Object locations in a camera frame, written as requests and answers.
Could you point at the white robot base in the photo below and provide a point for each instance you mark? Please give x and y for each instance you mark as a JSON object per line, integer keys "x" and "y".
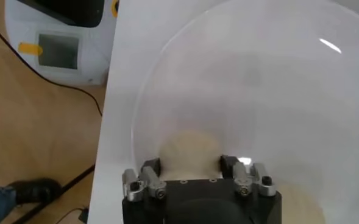
{"x": 90, "y": 54}

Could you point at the large white round plate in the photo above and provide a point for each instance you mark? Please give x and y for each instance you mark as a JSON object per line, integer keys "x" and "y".
{"x": 258, "y": 91}

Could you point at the black shoe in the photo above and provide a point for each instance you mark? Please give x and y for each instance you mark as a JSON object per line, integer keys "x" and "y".
{"x": 36, "y": 190}

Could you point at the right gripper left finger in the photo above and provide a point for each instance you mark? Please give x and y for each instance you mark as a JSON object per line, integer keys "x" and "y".
{"x": 148, "y": 182}

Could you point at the small black plug adapter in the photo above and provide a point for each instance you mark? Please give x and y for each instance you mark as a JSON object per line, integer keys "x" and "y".
{"x": 83, "y": 216}

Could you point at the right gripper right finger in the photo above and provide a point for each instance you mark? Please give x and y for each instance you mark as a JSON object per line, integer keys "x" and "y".
{"x": 243, "y": 179}

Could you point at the white steamed baozi bun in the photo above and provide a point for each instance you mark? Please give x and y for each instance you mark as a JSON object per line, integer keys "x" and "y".
{"x": 191, "y": 152}

